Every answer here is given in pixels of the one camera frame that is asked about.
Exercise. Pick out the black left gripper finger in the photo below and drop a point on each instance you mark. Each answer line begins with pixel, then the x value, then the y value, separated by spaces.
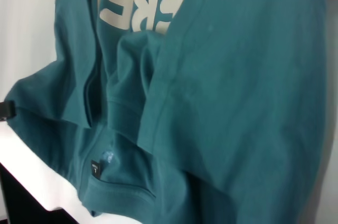
pixel 7 110

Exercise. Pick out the teal t-shirt with beige print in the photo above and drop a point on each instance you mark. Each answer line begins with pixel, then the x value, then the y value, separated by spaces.
pixel 224 89

